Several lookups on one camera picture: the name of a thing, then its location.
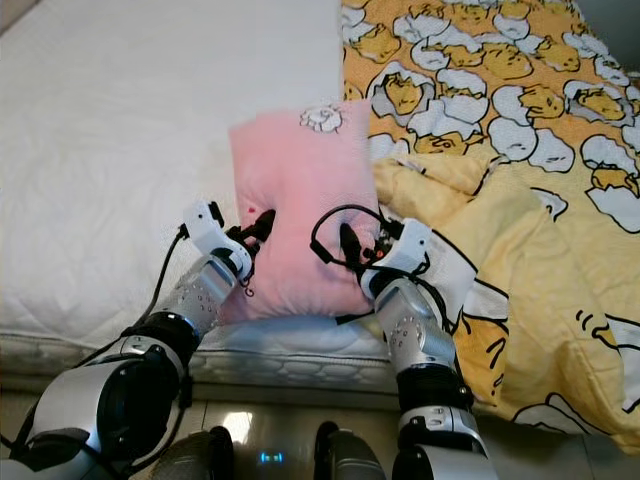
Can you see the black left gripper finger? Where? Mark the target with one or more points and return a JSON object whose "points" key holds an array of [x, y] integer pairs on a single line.
{"points": [[263, 224]]}

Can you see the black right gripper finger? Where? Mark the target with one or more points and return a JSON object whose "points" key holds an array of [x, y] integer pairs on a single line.
{"points": [[350, 246]]}

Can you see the pink plush pillow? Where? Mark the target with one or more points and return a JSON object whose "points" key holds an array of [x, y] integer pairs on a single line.
{"points": [[310, 185]]}

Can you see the yellow cartoon egg blanket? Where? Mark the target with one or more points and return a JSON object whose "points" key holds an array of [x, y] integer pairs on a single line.
{"points": [[540, 240]]}

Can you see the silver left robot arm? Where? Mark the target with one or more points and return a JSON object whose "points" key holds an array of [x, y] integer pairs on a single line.
{"points": [[105, 400]]}

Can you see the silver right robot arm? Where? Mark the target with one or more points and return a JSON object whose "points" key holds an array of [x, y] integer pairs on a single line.
{"points": [[415, 345]]}

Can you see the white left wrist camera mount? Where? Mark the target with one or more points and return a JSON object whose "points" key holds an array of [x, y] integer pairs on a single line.
{"points": [[210, 232]]}

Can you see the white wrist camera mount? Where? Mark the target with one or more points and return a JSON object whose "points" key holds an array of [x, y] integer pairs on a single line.
{"points": [[210, 232], [425, 252]]}

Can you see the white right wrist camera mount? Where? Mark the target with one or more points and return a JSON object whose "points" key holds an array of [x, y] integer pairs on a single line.
{"points": [[425, 252]]}

